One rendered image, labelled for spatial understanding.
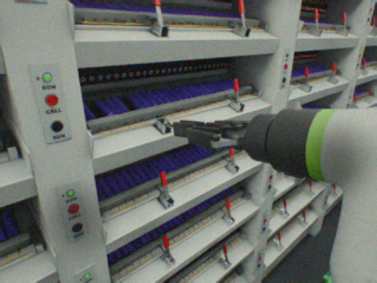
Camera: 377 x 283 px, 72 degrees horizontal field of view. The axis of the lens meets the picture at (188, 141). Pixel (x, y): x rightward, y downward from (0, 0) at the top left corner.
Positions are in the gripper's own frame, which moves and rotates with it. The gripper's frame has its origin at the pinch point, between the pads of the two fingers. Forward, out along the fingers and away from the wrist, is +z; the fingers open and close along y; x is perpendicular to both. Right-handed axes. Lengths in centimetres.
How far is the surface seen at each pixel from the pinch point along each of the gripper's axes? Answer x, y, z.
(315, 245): -98, 106, 20
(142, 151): -4.0, -6.8, 8.0
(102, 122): 3.3, -12.8, 11.8
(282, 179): -40, 66, 18
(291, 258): -97, 86, 25
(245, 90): 3.6, 36.3, 12.6
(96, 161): -2.9, -17.1, 7.4
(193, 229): -38.1, 13.3, 19.0
